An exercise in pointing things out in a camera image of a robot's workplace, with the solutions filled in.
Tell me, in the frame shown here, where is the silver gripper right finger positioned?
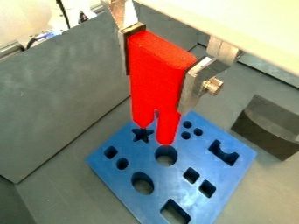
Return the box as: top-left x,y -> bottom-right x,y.
178,36 -> 243,114

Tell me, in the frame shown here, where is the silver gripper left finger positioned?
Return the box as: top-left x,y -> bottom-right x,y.
102,0 -> 146,75

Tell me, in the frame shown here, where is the red square-circle peg object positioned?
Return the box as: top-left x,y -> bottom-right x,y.
127,31 -> 196,144

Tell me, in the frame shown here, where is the dark grey block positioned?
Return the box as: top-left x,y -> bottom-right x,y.
231,95 -> 299,161

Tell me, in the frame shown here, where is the grey vertical panel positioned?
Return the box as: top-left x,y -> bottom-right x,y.
0,3 -> 200,185

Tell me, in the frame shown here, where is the blue shape insertion board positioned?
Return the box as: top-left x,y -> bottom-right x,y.
87,111 -> 256,224

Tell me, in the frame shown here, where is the black cable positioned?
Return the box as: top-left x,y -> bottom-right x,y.
55,0 -> 72,30

